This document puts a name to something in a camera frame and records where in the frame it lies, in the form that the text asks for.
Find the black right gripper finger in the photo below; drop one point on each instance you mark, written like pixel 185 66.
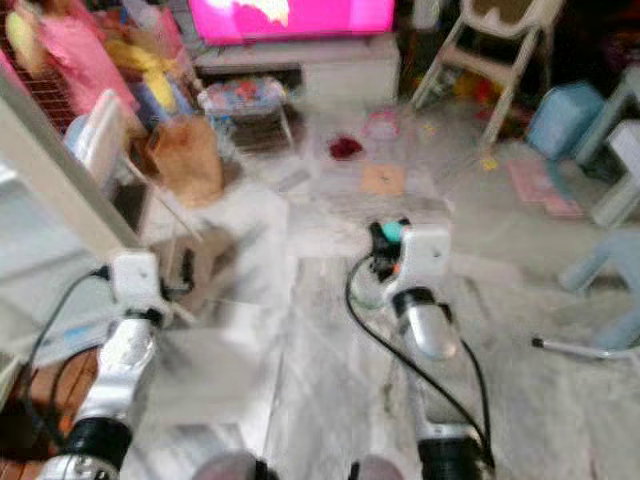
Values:
pixel 403 227
pixel 375 243

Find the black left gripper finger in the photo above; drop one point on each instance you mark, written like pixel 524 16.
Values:
pixel 189 268

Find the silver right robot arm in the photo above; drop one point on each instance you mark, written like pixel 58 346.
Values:
pixel 430 330

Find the grey fridge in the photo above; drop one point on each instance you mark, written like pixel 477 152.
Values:
pixel 60 170

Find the cardboard piece with green print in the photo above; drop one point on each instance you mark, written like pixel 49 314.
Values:
pixel 383 180

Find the dark red cloth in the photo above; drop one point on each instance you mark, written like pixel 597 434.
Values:
pixel 345 149

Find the pink booklet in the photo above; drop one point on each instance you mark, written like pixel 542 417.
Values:
pixel 382 125

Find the small yellow toy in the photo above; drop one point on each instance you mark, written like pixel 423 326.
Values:
pixel 489 163

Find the brown paper bag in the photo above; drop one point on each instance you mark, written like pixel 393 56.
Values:
pixel 187 160

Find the pink floor mat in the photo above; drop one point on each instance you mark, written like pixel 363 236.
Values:
pixel 545 190

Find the white television stand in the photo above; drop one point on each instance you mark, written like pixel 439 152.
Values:
pixel 345 75

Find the colourful baby bouncer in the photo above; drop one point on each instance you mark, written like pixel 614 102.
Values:
pixel 245 97

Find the yellow cloth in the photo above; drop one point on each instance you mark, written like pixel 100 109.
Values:
pixel 155 90

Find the grey robot left leg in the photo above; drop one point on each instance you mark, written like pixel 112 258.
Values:
pixel 230 468

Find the grey robot leg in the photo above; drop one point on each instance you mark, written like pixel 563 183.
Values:
pixel 376 469
pixel 230 468

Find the light blue plastic bin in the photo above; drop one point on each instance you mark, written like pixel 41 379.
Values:
pixel 565 120

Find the red brick stack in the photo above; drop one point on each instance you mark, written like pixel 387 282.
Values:
pixel 30 430

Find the grey blue plastic stool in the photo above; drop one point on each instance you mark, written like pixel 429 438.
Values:
pixel 605 265

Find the grey robot right leg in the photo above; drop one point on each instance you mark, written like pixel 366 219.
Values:
pixel 376 469

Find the grey metal rod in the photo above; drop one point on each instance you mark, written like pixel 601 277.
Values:
pixel 585 350

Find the white high chair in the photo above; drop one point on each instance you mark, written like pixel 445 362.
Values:
pixel 510 33

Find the person in pink shirt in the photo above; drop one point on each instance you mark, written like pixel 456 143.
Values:
pixel 85 65

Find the grey plastic chair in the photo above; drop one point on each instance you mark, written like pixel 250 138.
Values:
pixel 622 150

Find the flat screen television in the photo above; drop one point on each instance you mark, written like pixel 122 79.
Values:
pixel 290 18

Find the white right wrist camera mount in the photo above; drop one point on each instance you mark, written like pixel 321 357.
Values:
pixel 426 258

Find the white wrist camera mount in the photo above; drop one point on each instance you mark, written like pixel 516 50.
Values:
pixel 136 283
pixel 426 258

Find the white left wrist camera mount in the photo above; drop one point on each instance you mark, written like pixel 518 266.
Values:
pixel 136 283

